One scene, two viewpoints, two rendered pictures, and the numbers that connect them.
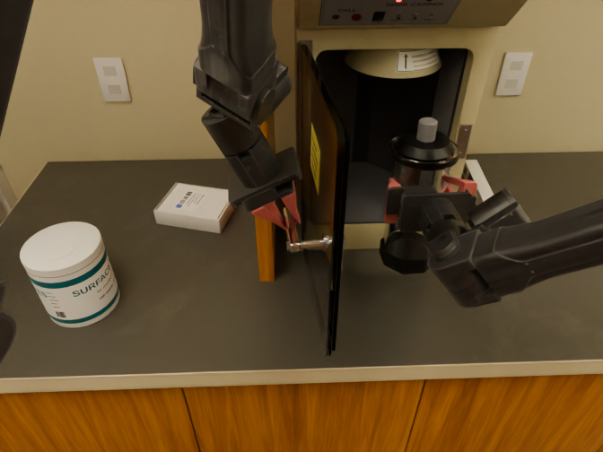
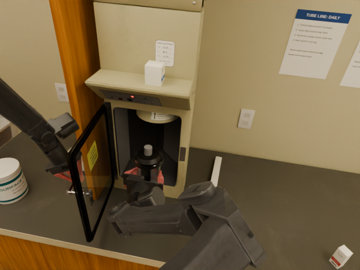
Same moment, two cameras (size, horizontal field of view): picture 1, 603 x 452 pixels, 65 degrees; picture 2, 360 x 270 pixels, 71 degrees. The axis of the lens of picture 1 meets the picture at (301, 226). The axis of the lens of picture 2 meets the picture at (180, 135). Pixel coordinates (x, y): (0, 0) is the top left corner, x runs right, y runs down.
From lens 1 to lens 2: 0.45 m
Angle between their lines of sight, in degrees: 9
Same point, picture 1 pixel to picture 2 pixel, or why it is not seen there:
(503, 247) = (122, 216)
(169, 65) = not seen: hidden behind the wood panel
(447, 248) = (111, 210)
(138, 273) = (40, 184)
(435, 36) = (163, 109)
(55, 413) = not seen: outside the picture
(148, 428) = (27, 255)
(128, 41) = not seen: hidden behind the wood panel
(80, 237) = (9, 165)
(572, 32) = (275, 104)
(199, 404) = (46, 250)
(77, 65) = (48, 84)
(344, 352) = (105, 241)
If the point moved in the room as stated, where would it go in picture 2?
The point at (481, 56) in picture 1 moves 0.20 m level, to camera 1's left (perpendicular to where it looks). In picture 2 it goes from (185, 119) to (132, 111)
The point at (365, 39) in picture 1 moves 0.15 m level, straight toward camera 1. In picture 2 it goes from (133, 105) to (110, 126)
